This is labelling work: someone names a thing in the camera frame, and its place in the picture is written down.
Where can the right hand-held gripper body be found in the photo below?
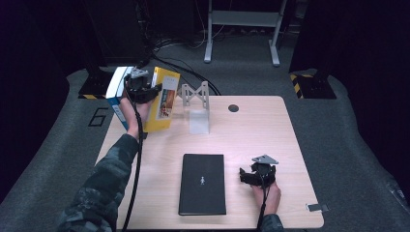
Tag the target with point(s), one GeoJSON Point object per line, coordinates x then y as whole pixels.
{"type": "Point", "coordinates": [266, 172]}

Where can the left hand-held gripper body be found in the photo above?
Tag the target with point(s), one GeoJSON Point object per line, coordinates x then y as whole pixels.
{"type": "Point", "coordinates": [138, 85]}

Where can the blue book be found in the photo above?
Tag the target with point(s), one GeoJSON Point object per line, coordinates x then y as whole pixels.
{"type": "Point", "coordinates": [114, 83]}

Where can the yellow book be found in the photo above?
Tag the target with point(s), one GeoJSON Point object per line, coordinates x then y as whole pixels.
{"type": "Point", "coordinates": [167, 119]}

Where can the black notebook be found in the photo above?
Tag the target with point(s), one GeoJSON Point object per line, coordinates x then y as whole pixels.
{"type": "Point", "coordinates": [202, 193]}

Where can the white expandable book stand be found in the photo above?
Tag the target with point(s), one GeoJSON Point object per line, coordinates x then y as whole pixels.
{"type": "Point", "coordinates": [199, 121]}

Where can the person's right hand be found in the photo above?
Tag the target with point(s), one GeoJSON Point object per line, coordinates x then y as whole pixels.
{"type": "Point", "coordinates": [270, 199]}

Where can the person's left hand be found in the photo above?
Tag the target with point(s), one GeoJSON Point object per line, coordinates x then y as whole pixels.
{"type": "Point", "coordinates": [133, 117]}

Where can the black cabinet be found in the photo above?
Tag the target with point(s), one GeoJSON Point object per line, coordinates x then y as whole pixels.
{"type": "Point", "coordinates": [116, 29]}

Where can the grey tape piece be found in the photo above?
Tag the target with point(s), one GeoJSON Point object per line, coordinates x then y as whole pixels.
{"type": "Point", "coordinates": [317, 208]}

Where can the black table grommet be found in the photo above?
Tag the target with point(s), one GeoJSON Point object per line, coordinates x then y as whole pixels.
{"type": "Point", "coordinates": [233, 108]}

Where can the white metal desk frame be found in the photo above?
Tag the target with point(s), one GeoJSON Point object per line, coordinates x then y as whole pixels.
{"type": "Point", "coordinates": [243, 17]}

